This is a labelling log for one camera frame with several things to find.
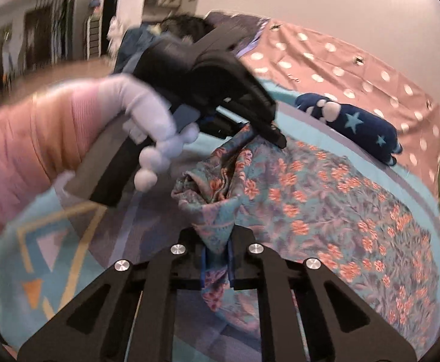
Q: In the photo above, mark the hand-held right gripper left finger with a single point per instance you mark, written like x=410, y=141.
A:
x=204, y=271

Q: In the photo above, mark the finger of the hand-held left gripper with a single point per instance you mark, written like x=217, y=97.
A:
x=261, y=101
x=220, y=126

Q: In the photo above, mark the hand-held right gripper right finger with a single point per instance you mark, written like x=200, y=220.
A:
x=230, y=269

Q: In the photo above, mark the person's left forearm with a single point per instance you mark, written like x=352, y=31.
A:
x=23, y=151

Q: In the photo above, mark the dark blue clothes pile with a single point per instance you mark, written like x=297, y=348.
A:
x=133, y=45

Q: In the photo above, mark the person's left hand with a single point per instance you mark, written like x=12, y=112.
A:
x=140, y=101

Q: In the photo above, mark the dark fluffy cloth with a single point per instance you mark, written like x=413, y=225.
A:
x=186, y=24

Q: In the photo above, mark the dark purple pillow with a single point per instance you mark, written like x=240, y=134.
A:
x=223, y=15

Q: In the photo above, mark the navy star-print cloth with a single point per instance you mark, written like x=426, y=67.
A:
x=355, y=124

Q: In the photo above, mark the pink polka-dot bed sheet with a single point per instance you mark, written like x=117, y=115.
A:
x=355, y=56

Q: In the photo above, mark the white drawer rack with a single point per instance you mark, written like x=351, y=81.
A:
x=93, y=34

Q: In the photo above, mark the turquoise patterned blanket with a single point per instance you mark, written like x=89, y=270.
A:
x=53, y=271

